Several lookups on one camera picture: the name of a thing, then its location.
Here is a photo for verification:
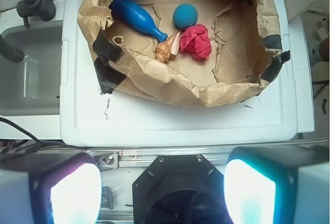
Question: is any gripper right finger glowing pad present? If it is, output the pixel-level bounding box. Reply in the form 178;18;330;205
223;145;329;223

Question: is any white plastic bin lid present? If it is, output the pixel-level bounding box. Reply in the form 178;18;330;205
60;0;315;147

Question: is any teal dimpled ball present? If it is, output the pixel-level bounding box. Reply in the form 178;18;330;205
173;4;198;29

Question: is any grey sink basin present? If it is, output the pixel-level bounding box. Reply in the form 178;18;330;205
1;21;62;116

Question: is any tan spiral shell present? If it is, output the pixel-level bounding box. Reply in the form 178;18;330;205
155;29;181;63

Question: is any black octagonal mount plate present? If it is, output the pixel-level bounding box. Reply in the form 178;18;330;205
132;154;232;223

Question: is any aluminium extrusion rail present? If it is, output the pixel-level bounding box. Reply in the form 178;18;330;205
88;137;329;167

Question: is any black cable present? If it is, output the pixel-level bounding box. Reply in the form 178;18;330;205
0;117;78;154

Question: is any brown paper bag tray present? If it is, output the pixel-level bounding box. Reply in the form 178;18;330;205
77;0;290;107

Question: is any black hose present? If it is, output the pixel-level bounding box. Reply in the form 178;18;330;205
0;32;25;63

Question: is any red crumpled paper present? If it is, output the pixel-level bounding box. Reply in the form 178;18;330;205
179;24;212;61

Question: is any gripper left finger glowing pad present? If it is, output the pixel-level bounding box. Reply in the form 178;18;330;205
1;152;102;223

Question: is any black faucet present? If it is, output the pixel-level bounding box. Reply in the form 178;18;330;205
16;0;56;28

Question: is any blue plastic bowling pin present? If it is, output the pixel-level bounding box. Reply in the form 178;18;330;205
109;0;168;42

